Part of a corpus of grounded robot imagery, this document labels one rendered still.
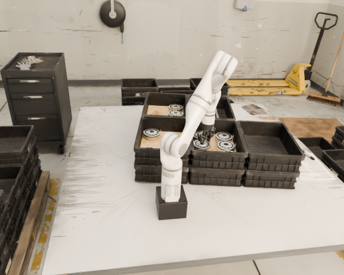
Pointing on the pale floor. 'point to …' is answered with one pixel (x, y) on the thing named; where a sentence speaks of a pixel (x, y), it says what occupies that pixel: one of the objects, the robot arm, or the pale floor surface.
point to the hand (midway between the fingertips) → (205, 143)
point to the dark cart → (40, 97)
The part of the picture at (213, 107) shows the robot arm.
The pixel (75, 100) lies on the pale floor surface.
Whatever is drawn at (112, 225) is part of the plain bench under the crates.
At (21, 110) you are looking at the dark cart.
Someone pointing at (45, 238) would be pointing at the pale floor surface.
